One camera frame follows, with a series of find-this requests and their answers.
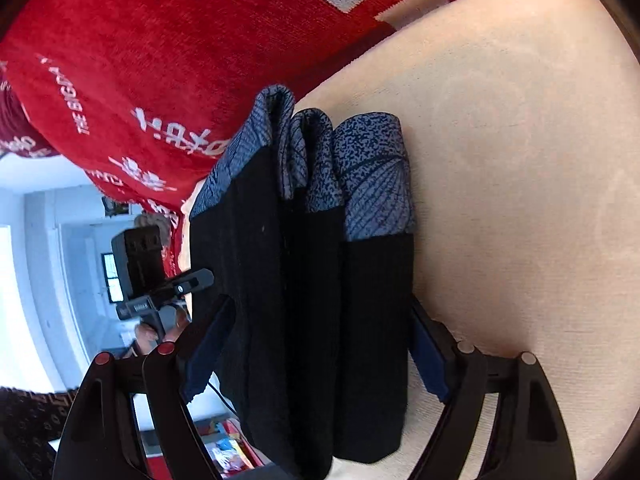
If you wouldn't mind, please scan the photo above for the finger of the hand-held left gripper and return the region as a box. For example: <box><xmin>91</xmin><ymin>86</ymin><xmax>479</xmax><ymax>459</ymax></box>
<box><xmin>164</xmin><ymin>268</ymin><xmax>216</xmax><ymax>298</ymax></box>

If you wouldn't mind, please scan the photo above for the person's left hand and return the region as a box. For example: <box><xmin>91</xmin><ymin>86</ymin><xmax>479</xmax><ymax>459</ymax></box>
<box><xmin>134</xmin><ymin>305</ymin><xmax>193</xmax><ymax>358</ymax></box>

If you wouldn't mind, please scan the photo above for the black and blue sock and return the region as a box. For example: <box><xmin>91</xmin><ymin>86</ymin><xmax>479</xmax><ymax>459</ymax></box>
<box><xmin>189</xmin><ymin>85</ymin><xmax>418</xmax><ymax>480</ymax></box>

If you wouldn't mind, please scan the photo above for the dark framed window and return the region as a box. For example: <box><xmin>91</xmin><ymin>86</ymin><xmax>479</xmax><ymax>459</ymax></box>
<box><xmin>101</xmin><ymin>254</ymin><xmax>122</xmax><ymax>305</ymax></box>

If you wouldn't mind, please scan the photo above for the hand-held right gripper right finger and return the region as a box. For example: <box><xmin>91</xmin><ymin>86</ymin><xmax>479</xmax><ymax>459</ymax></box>
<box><xmin>409</xmin><ymin>296</ymin><xmax>578</xmax><ymax>480</ymax></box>

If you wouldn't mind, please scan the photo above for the black cable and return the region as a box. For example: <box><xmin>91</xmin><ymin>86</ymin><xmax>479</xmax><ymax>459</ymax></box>
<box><xmin>206</xmin><ymin>381</ymin><xmax>242</xmax><ymax>418</ymax></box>

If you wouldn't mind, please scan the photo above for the person's dark patterned clothing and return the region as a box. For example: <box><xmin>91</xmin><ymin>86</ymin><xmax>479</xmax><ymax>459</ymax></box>
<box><xmin>0</xmin><ymin>387</ymin><xmax>81</xmax><ymax>480</ymax></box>

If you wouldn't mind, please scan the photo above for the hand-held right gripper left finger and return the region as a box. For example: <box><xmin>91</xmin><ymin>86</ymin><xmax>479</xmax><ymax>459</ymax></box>
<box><xmin>52</xmin><ymin>294</ymin><xmax>237</xmax><ymax>480</ymax></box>

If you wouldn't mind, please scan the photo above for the cream bed sheet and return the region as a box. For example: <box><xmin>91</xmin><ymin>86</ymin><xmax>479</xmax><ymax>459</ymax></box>
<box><xmin>177</xmin><ymin>0</ymin><xmax>640</xmax><ymax>480</ymax></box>

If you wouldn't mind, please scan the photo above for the colourful printed packaging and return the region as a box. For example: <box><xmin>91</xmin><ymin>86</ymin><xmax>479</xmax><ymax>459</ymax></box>
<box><xmin>192</xmin><ymin>417</ymin><xmax>266</xmax><ymax>471</ymax></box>

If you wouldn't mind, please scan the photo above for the red blanket white print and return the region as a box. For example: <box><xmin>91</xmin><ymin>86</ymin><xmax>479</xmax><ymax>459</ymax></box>
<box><xmin>0</xmin><ymin>0</ymin><xmax>561</xmax><ymax>273</ymax></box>

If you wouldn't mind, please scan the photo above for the dark red printed pillow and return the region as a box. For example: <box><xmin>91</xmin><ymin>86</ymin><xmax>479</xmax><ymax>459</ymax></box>
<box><xmin>0</xmin><ymin>80</ymin><xmax>61</xmax><ymax>161</ymax></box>

